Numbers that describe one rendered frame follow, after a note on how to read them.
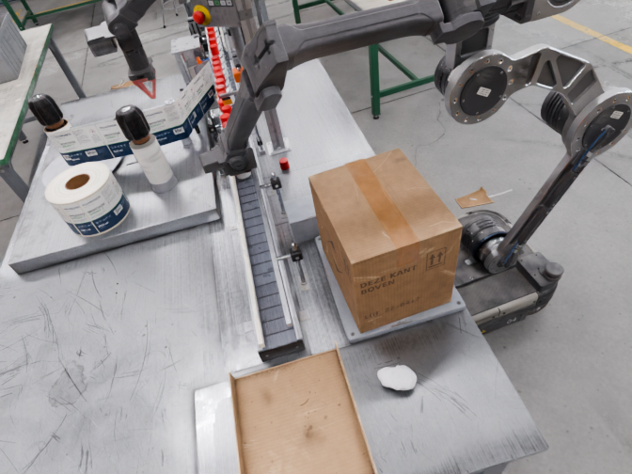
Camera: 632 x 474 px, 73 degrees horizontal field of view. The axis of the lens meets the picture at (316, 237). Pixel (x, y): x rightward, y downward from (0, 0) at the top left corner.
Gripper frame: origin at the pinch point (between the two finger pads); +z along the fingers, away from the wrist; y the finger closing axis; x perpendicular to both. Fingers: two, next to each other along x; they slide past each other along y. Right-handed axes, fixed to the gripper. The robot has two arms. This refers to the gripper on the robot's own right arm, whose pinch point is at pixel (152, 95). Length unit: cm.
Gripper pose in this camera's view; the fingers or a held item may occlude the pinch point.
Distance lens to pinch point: 142.6
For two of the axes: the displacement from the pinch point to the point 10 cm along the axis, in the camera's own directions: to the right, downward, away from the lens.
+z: 1.2, 6.8, 7.2
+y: 2.6, 6.8, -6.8
